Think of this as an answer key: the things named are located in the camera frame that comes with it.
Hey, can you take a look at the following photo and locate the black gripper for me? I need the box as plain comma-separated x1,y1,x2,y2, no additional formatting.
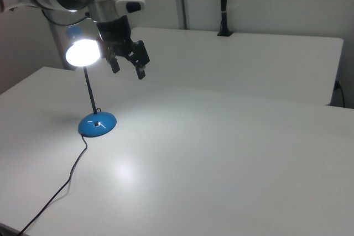
95,15,152,81

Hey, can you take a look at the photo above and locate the blue gooseneck desk lamp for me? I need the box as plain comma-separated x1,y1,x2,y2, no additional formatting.
65,25,118,139

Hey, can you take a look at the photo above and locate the black cable on robot arm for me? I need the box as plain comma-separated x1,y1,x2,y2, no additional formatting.
40,8,92,26

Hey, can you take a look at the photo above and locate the black lamp power cable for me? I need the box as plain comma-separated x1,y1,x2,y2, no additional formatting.
18,133,89,234

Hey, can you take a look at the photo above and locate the black cable at wall socket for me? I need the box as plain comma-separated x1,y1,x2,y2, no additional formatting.
334,80,347,107

